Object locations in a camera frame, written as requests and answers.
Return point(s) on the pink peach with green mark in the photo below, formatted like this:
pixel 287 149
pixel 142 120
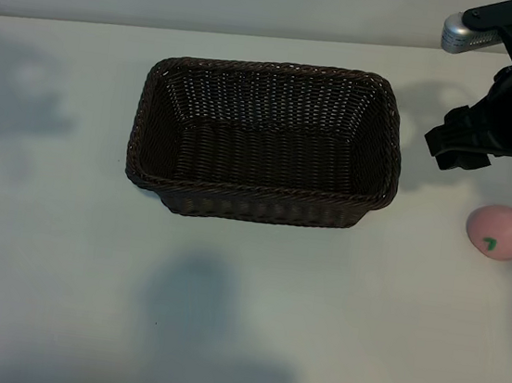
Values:
pixel 499 228

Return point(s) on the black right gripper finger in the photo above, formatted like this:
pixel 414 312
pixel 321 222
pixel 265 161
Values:
pixel 465 160
pixel 450 129

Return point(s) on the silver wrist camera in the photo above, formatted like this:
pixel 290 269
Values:
pixel 462 32

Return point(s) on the dark brown wicker basket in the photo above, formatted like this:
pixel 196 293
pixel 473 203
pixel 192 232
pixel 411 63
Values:
pixel 264 164

